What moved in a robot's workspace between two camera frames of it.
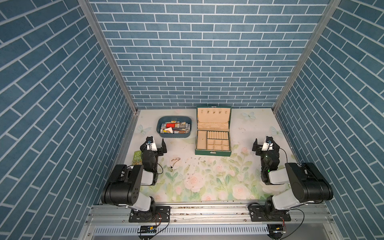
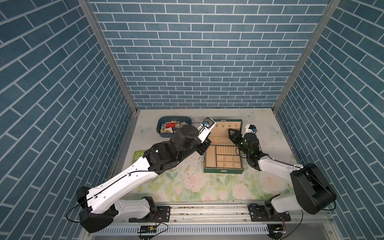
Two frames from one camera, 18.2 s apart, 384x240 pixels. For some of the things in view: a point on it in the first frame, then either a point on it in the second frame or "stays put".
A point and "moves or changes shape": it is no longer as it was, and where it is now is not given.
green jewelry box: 213,136 moves or changes shape
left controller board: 148,229 stays put
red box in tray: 168,125 stays put
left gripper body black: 154,155 → 195,145
